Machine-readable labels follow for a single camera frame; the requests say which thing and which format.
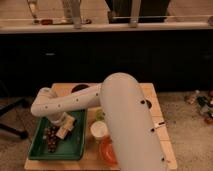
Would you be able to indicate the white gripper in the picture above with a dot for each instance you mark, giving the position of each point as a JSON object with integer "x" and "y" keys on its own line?
{"x": 67, "y": 127}

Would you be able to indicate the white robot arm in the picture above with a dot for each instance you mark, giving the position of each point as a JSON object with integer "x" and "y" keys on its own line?
{"x": 135, "y": 142}

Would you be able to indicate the green plastic tray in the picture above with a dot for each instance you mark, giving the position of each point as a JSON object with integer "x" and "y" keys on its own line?
{"x": 71, "y": 148}

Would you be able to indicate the bunch of dark grapes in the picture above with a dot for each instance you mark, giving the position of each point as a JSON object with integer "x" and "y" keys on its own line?
{"x": 51, "y": 138}

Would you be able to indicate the white cup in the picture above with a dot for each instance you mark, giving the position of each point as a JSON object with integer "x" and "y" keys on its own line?
{"x": 99, "y": 129}

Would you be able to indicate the dark maroon bowl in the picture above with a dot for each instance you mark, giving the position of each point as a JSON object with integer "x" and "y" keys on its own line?
{"x": 79, "y": 87}

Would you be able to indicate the orange plastic bowl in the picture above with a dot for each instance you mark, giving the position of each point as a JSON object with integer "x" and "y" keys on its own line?
{"x": 106, "y": 151}

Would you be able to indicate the metal can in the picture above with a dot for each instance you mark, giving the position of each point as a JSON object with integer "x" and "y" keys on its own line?
{"x": 149, "y": 104}

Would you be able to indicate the red bowl on counter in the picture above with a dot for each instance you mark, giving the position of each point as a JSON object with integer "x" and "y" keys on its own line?
{"x": 46, "y": 22}

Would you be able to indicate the dark cabinet counter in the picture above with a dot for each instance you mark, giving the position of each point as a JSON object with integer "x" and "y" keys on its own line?
{"x": 171, "y": 56}

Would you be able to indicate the clutter pile on floor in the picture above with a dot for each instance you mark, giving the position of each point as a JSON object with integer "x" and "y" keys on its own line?
{"x": 205, "y": 104}

